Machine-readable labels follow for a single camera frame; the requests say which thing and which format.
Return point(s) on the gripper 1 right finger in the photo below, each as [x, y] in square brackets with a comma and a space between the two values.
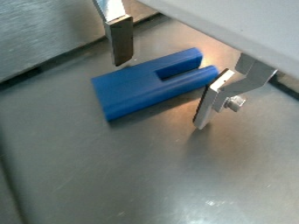
[223, 93]

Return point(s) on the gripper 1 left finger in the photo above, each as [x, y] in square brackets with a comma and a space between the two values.
[119, 29]

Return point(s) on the blue square-circle object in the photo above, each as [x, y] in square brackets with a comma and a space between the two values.
[139, 86]

